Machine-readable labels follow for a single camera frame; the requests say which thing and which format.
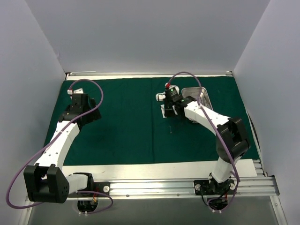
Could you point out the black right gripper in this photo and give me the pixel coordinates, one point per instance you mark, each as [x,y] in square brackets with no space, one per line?
[168,111]

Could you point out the aluminium frame rail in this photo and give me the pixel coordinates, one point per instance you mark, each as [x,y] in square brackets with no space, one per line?
[255,186]
[87,73]

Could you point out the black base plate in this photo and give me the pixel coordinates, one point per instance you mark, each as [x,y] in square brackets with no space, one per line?
[211,187]
[102,187]

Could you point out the stainless steel instrument tray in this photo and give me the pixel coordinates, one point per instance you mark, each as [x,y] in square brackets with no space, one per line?
[206,96]

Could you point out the dark green surgical cloth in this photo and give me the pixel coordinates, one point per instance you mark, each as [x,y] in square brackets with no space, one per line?
[132,129]

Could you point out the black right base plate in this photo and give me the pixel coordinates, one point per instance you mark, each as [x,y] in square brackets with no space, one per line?
[211,187]

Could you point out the white gauze packet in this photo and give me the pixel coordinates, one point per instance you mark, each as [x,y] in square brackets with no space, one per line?
[162,110]

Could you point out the aluminium front frame rail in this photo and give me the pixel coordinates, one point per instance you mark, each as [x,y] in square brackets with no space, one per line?
[255,186]

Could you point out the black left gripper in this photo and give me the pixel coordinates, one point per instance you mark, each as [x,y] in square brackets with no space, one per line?
[91,108]

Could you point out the aluminium back frame rail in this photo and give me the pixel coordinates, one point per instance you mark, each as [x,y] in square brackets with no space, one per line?
[87,73]

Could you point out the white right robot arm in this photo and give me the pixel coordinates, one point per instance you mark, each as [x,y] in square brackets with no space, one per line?
[232,140]

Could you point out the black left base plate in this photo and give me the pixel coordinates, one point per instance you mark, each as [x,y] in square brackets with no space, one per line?
[102,187]

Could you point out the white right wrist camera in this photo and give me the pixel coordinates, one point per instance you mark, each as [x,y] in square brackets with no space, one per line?
[171,87]

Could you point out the white gauze pad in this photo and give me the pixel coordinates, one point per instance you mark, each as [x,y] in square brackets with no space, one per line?
[160,97]

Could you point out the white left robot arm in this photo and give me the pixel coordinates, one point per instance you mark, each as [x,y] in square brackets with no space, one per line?
[45,181]

